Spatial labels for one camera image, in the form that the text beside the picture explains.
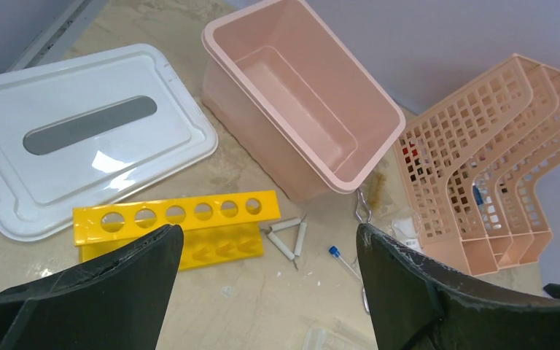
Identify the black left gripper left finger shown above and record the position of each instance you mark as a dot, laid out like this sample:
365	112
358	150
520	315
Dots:
115	301

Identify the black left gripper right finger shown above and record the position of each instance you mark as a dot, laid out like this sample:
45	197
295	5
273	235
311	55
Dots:
416	302

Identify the yellow test tube rack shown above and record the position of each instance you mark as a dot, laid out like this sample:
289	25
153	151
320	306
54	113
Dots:
217	228

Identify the brown bristle tube brush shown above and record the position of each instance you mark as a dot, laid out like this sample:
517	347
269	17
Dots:
375	190

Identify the small white plastic bag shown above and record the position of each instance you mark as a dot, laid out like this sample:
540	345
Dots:
413	241

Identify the metal crucible tongs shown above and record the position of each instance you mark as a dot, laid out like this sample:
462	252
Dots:
363	214

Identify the peach mesh file organizer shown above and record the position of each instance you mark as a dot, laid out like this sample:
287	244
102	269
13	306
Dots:
469	165

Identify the white plastic bin lid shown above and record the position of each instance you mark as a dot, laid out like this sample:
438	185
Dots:
89	131

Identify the pink plastic bin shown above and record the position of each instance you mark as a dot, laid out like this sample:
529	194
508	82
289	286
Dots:
292	94

